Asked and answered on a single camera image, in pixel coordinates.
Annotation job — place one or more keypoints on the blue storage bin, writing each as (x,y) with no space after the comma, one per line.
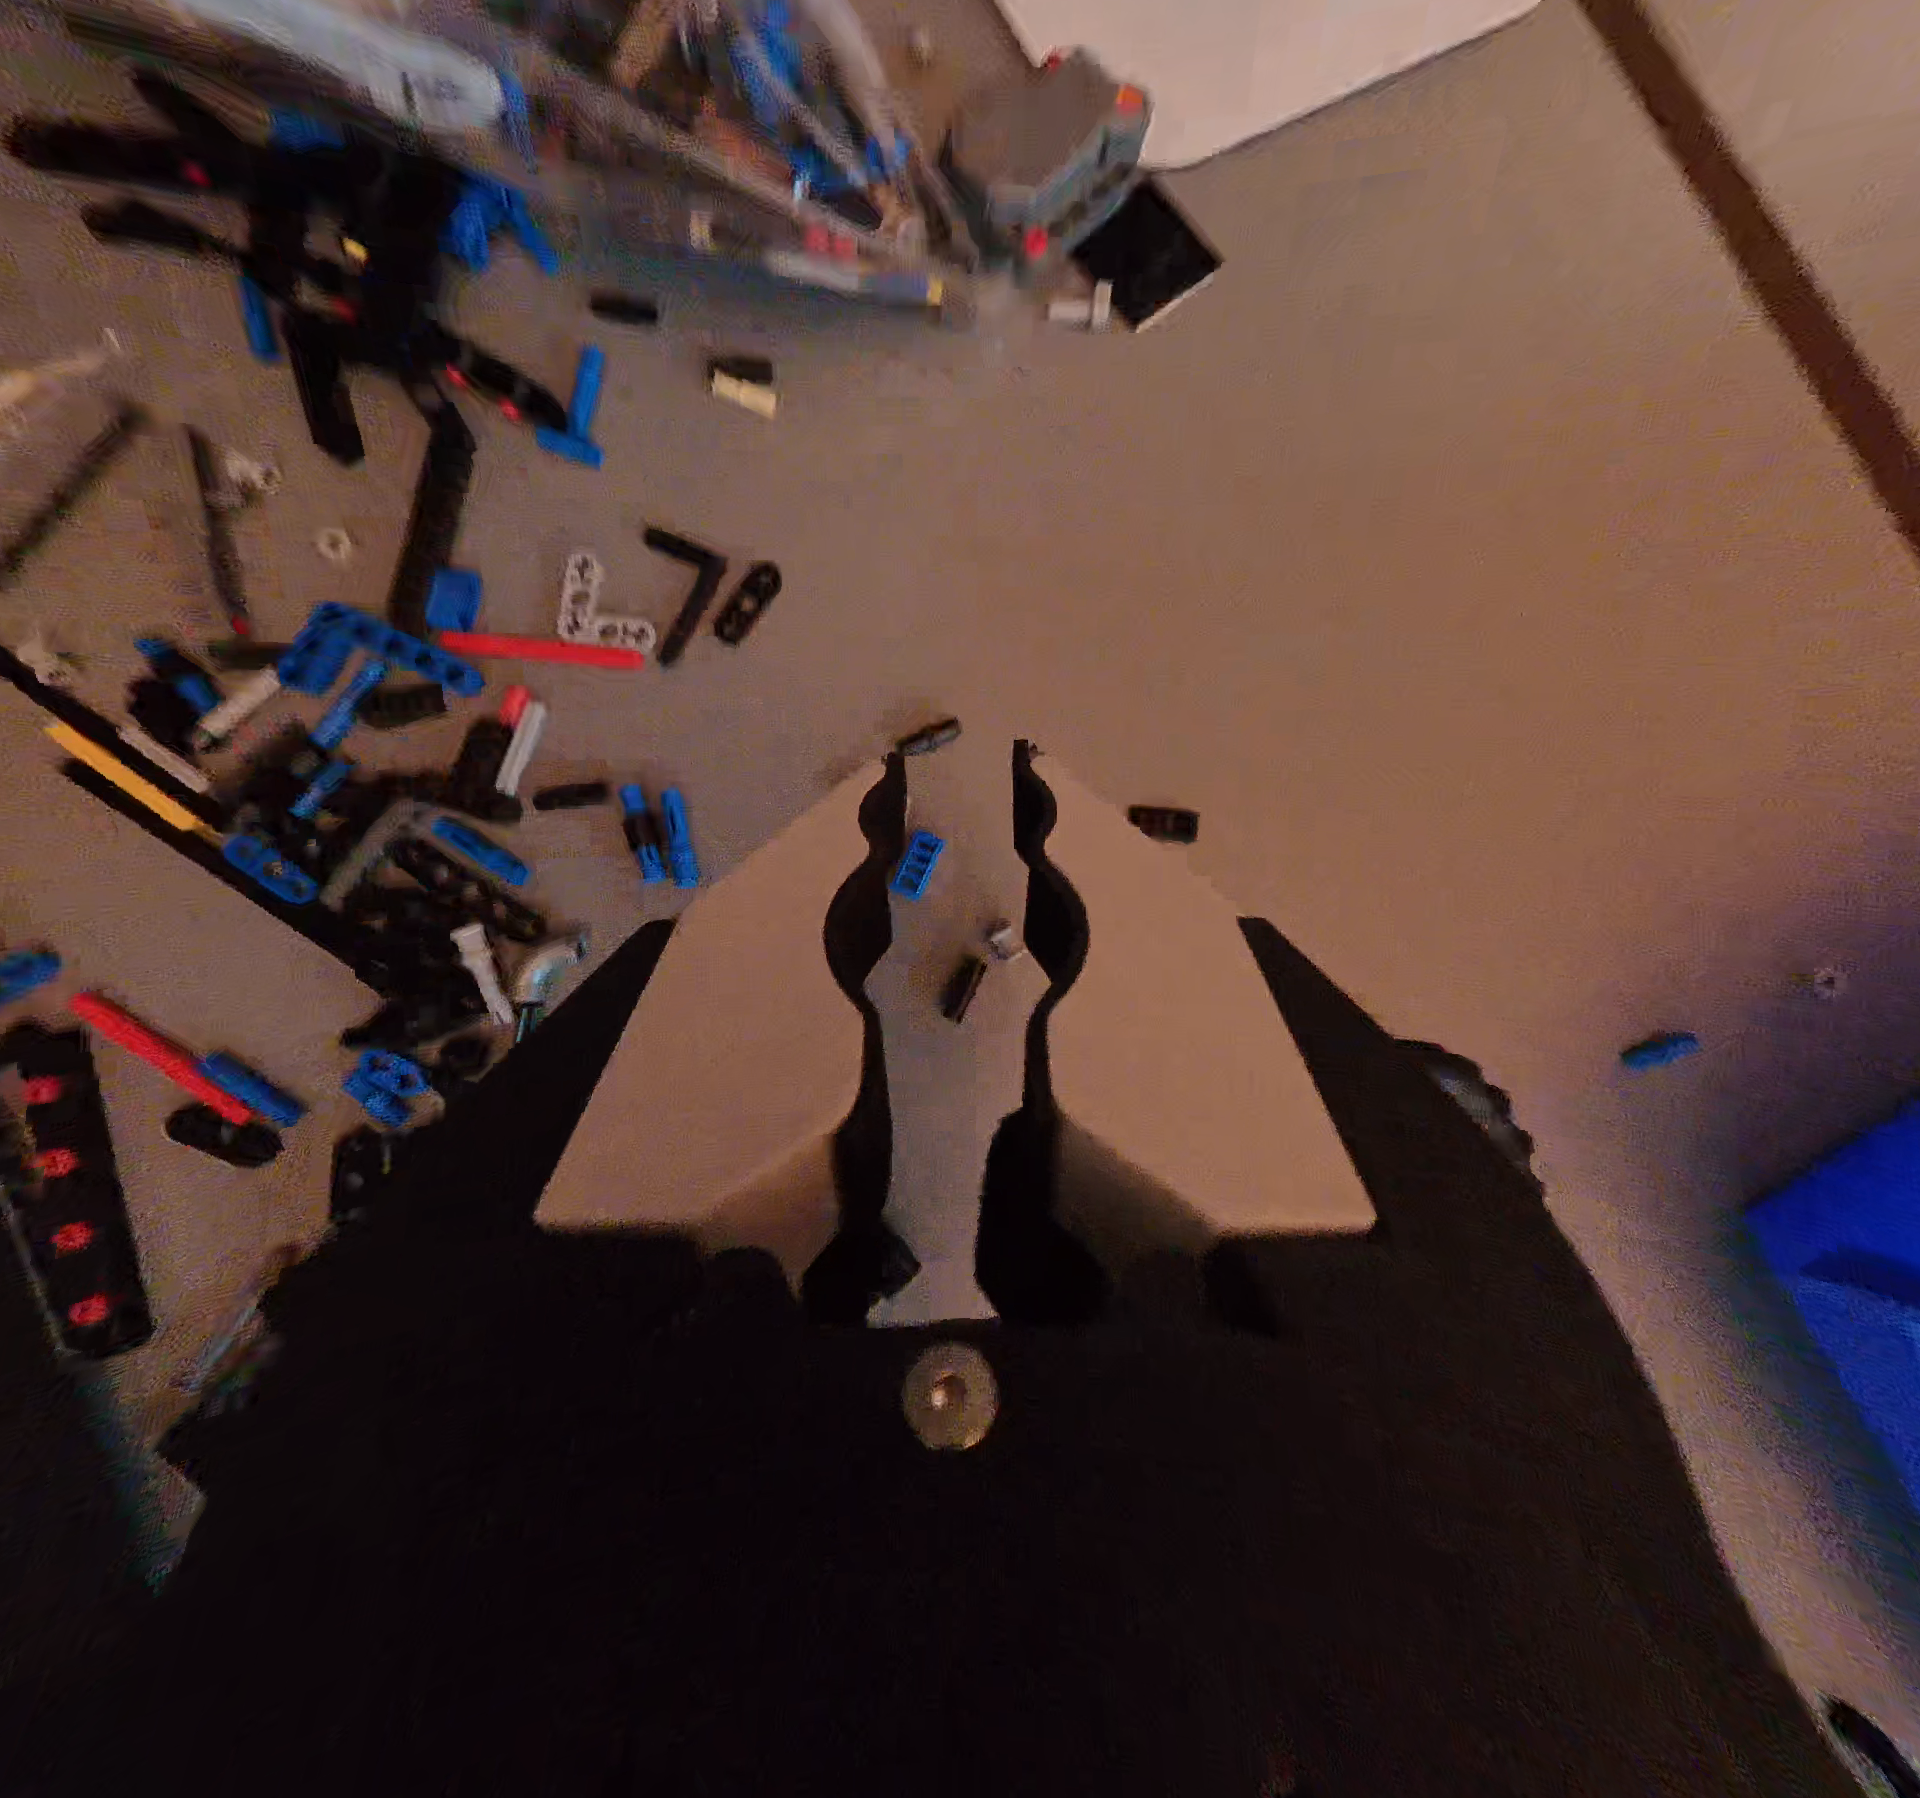
(1844,1273)

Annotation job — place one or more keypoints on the yellow toy beam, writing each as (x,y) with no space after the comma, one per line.
(136,777)

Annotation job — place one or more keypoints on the black studded toy plate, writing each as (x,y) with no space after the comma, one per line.
(1150,258)

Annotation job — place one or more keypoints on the grey toy motor block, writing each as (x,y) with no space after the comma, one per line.
(1045,154)

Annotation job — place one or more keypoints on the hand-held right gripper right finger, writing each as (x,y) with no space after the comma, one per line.
(1202,1078)

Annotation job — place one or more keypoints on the black toy wheel blue rim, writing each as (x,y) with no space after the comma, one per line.
(1492,1102)

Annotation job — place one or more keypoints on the grey desk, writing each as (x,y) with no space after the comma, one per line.
(1441,540)

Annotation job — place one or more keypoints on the clear plastic bag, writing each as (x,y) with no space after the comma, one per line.
(542,59)

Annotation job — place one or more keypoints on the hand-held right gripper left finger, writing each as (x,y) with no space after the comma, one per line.
(719,1078)

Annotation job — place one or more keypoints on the pile of toy building pieces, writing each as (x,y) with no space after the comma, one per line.
(390,717)

